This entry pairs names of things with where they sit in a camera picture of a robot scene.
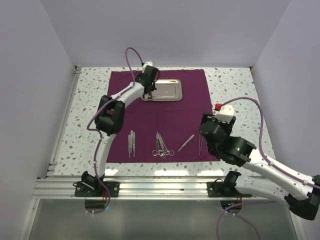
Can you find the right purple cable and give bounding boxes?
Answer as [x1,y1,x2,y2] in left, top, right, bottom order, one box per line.
[216,97,320,240]

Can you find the purple surgical kit cloth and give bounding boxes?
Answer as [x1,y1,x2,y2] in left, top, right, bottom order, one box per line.
[107,69,217,163]

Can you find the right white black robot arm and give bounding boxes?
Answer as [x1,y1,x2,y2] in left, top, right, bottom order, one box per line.
[199,112,320,221]

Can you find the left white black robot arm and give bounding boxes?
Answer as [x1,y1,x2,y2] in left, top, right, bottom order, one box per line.
[81,61,160,197]

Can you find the steel forceps with rings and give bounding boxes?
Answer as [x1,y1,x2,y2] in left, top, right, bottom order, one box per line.
[157,133,166,159]

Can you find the stainless steel instrument tray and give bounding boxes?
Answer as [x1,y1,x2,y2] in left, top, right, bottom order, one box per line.
[141,79,183,102]

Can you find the steel surgical scissors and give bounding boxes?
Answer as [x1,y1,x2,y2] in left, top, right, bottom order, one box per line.
[152,132,162,156]

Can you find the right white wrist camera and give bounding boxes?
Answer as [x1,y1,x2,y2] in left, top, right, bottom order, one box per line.
[214,103,235,124]

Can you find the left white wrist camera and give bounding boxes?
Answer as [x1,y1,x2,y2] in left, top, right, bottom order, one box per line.
[142,61,154,68]

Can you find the steel tweezers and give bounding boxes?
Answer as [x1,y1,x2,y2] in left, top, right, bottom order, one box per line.
[128,134,133,158]
[130,130,136,156]
[177,134,195,152]

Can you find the thin steel probe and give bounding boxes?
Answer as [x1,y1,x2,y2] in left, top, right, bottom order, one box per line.
[198,135,203,156]

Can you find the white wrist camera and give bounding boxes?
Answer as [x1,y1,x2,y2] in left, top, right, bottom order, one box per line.
[142,61,154,68]
[214,103,235,124]

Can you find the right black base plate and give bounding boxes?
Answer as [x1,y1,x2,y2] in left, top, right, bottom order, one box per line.
[206,178,252,198]

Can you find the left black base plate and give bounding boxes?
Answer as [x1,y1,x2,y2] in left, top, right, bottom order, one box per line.
[72,181,120,198]

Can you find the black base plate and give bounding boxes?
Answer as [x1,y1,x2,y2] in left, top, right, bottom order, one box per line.
[206,178,252,198]
[72,181,120,198]

